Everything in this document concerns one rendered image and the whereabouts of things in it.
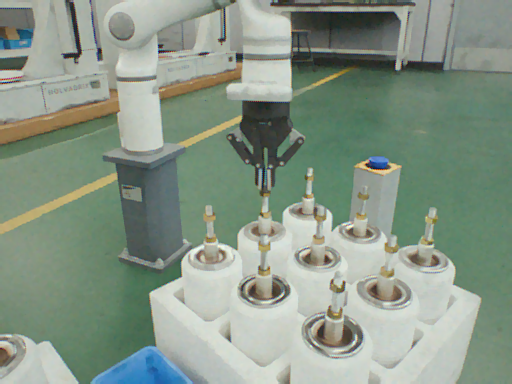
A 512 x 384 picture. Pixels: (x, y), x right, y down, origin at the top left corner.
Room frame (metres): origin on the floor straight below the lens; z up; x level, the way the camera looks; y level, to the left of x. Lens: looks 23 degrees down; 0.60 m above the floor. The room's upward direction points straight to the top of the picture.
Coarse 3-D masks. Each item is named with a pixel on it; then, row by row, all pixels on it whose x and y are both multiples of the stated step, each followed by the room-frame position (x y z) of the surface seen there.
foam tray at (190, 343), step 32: (160, 288) 0.56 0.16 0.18; (160, 320) 0.53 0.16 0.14; (192, 320) 0.48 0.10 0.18; (224, 320) 0.48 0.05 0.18; (448, 320) 0.48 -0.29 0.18; (192, 352) 0.46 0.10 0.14; (224, 352) 0.42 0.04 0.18; (288, 352) 0.42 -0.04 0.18; (416, 352) 0.42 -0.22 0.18; (448, 352) 0.46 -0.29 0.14
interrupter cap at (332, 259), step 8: (304, 248) 0.57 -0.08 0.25; (328, 248) 0.57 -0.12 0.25; (296, 256) 0.55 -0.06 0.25; (304, 256) 0.55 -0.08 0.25; (328, 256) 0.55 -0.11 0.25; (336, 256) 0.55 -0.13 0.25; (304, 264) 0.52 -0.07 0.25; (312, 264) 0.52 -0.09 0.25; (320, 264) 0.53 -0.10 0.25; (328, 264) 0.52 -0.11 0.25; (336, 264) 0.52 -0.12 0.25
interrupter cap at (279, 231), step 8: (248, 224) 0.65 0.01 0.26; (256, 224) 0.65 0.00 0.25; (272, 224) 0.65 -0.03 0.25; (280, 224) 0.65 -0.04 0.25; (248, 232) 0.62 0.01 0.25; (256, 232) 0.63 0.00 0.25; (272, 232) 0.63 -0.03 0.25; (280, 232) 0.62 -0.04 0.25; (256, 240) 0.60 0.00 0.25; (272, 240) 0.59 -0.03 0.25
